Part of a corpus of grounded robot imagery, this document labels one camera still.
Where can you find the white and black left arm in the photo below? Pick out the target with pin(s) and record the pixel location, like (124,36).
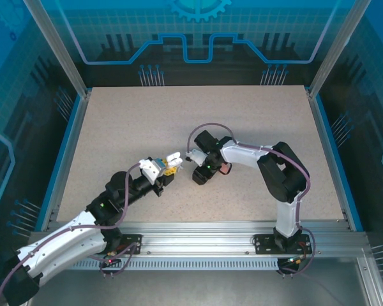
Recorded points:
(67,232)

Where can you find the pink earbud charging case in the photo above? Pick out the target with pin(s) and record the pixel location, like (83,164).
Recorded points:
(226,169)

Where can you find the white earbud charging case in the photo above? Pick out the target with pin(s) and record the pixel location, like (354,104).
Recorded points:
(174,158)

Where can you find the aluminium frame post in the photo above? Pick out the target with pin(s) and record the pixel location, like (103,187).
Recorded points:
(335,48)
(60,48)

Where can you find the aluminium side rail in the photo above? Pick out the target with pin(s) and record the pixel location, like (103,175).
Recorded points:
(67,153)
(332,153)

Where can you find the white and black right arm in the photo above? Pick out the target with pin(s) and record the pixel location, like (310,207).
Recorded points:
(242,154)

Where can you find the long aluminium base rail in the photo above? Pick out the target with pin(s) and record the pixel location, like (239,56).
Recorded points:
(194,236)

